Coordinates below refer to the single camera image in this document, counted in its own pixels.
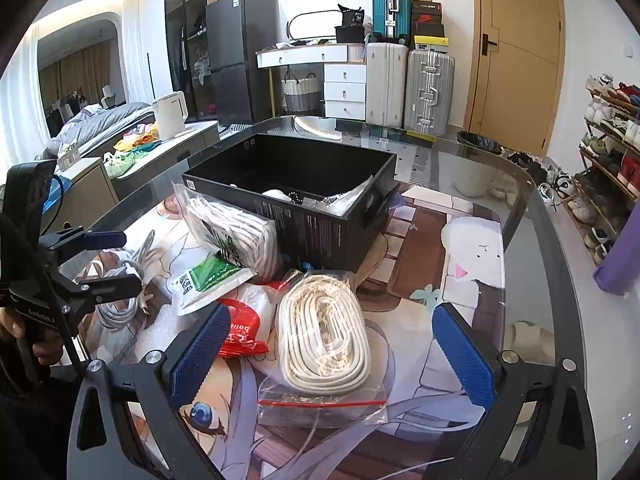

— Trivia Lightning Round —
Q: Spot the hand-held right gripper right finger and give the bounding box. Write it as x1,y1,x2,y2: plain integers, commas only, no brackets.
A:
425,302,598,480

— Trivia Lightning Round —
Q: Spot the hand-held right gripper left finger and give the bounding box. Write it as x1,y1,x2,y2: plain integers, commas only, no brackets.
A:
67,302,233,480

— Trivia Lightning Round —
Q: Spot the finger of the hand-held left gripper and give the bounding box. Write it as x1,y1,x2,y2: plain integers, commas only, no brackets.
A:
50,273,144,312
40,227,129,266

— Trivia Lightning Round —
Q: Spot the grey cable bundle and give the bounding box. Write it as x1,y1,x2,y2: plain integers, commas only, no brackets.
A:
92,230,157,332

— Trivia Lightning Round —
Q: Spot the white foam wrap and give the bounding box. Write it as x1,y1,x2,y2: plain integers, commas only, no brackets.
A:
131,304,203,363

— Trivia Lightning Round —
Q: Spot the red and white packet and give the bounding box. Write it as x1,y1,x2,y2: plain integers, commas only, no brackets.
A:
216,280,288,359

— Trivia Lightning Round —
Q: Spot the green and white packet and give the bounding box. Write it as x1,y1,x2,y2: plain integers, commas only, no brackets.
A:
164,254,257,317

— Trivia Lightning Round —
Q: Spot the striped bag of white rope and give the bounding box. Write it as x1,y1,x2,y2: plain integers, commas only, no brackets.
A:
172,182,279,282

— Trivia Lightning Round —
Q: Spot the zip bag of rope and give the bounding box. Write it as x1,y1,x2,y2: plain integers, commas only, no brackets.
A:
256,269,392,429

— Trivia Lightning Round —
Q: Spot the black cardboard box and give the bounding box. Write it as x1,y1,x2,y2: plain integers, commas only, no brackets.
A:
181,132,398,275

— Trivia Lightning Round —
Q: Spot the person's left hand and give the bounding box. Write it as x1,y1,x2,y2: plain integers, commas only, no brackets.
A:
0,305,66,367

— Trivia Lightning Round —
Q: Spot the white slipper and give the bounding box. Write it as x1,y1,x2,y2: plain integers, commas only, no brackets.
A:
504,319,557,362

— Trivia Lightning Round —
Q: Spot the printed cartoon table mat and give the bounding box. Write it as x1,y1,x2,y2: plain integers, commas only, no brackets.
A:
75,182,507,480

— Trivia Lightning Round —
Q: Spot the pile of colourful clothes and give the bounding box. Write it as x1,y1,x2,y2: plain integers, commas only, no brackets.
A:
101,124,162,178

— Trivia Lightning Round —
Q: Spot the white low cabinet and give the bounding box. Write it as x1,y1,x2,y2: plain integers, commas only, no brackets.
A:
55,120,221,203

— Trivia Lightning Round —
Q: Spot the bed with grey blanket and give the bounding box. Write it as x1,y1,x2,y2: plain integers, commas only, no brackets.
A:
47,101,157,159

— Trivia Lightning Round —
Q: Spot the white electric kettle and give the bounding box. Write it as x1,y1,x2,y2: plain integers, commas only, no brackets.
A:
151,91,189,141

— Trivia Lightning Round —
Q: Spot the purple rolled mat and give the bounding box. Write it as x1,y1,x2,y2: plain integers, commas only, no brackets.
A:
592,244,640,297

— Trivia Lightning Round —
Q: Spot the white waste bin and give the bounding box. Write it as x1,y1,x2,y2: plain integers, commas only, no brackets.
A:
451,159,494,199

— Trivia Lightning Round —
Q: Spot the pile of loose shoes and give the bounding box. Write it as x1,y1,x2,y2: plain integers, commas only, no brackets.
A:
500,144,578,207

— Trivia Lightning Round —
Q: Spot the clear plastic bag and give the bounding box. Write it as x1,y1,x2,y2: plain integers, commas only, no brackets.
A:
304,176,375,219

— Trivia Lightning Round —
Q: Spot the dark glass wardrobe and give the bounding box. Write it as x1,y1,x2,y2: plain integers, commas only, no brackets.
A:
164,0,211,122

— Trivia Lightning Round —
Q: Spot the black refrigerator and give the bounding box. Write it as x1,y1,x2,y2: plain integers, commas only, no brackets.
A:
205,0,281,126

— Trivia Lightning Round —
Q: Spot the shoe rack with shoes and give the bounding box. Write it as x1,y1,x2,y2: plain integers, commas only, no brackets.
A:
569,73,640,267

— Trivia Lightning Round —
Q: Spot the woven laundry basket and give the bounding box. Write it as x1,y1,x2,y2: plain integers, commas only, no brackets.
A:
281,73,324,112

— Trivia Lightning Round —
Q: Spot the silver suitcase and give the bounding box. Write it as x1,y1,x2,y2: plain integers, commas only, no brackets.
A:
403,48,456,136

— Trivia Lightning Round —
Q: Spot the white suitcase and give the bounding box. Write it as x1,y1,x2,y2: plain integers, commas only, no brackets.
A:
365,41,410,129

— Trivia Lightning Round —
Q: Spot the white dressing table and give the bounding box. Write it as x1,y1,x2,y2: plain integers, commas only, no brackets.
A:
256,43,369,122

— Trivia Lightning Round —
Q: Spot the oval mirror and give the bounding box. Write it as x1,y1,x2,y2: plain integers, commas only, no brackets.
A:
286,10,347,44

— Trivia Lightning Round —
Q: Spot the tan wooden door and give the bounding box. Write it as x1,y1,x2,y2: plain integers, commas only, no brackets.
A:
464,0,567,157

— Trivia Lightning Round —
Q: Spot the black bag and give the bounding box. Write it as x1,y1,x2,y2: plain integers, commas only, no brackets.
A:
335,3,369,44

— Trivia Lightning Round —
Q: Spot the stack of shoe boxes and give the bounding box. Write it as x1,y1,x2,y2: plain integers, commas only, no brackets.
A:
410,0,449,52

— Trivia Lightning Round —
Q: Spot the teal suitcase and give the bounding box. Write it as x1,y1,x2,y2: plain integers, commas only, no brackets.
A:
372,0,412,44

